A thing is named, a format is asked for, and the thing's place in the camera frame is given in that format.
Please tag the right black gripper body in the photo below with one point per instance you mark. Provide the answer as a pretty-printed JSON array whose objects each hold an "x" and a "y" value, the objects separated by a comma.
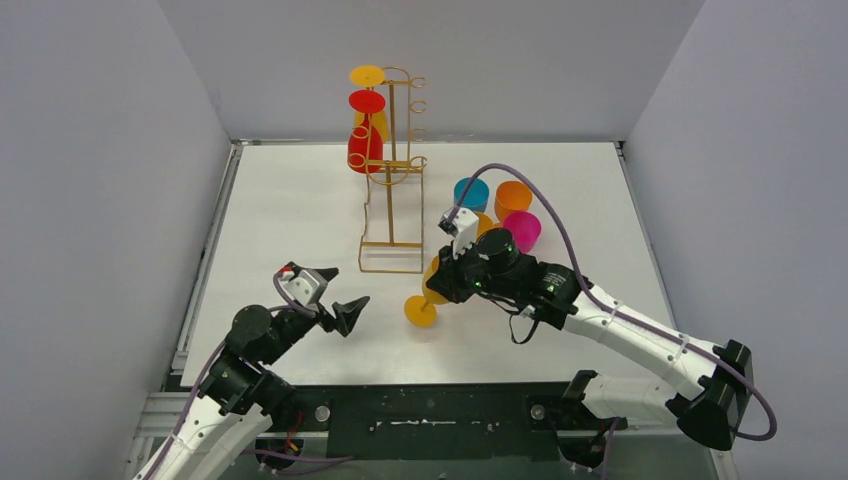
[{"x": 470, "y": 270}]

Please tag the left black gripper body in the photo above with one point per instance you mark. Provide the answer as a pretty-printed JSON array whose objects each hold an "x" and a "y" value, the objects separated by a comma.
[{"x": 325, "y": 304}]

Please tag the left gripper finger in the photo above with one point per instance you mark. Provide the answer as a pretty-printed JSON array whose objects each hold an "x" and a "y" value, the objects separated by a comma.
[
  {"x": 319, "y": 275},
  {"x": 346, "y": 315}
]

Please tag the yellow wine glass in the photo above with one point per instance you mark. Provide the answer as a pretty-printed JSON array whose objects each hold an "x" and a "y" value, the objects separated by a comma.
[
  {"x": 485, "y": 224},
  {"x": 421, "y": 310},
  {"x": 367, "y": 75}
]

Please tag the gold wire glass rack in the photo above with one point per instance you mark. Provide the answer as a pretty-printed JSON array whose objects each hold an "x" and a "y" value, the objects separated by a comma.
[{"x": 392, "y": 239}]

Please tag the magenta plastic wine glass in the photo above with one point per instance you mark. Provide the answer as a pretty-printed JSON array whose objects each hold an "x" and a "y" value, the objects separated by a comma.
[{"x": 525, "y": 228}]

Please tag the blue plastic wine glass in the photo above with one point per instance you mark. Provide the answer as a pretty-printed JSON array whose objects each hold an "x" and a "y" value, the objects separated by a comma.
[{"x": 472, "y": 194}]

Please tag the orange plastic wine glass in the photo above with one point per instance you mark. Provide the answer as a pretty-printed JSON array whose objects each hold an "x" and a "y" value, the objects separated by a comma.
[{"x": 510, "y": 197}]

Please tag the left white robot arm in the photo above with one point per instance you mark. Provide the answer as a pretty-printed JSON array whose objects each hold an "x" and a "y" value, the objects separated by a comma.
[{"x": 236, "y": 395}]

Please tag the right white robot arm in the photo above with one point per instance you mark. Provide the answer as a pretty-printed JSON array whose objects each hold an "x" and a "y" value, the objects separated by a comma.
[{"x": 703, "y": 388}]

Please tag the red plastic wine glass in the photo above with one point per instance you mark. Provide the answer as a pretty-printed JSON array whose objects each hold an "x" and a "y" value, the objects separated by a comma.
[{"x": 370, "y": 132}]

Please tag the yellow back wine glass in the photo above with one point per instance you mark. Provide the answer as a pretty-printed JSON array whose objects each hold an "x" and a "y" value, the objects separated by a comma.
[{"x": 367, "y": 75}]

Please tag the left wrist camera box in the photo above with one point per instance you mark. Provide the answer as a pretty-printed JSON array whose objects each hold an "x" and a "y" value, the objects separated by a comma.
[{"x": 305, "y": 287}]

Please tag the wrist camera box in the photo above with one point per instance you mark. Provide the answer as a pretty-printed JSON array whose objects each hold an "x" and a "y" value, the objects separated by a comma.
[
  {"x": 305, "y": 287},
  {"x": 462, "y": 225}
]

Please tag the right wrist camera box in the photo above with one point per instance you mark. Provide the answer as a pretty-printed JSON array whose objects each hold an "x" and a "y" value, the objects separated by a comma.
[{"x": 462, "y": 225}]

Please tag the black base frame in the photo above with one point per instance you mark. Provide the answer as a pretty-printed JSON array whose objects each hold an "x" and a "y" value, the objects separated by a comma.
[{"x": 535, "y": 421}]

